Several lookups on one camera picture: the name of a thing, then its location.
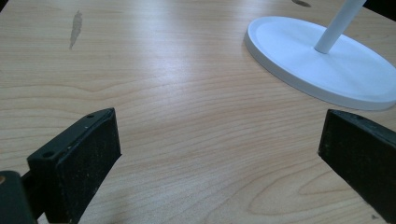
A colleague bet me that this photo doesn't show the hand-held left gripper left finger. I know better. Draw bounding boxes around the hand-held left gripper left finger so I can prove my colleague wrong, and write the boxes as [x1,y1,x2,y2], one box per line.
[27,107,122,224]

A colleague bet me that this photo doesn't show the white hook rack stand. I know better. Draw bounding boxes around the white hook rack stand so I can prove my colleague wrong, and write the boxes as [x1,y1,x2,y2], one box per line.
[243,0,396,112]

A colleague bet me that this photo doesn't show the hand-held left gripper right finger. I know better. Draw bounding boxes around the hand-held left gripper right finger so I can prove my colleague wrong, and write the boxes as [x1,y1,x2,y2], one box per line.
[318,108,396,224]

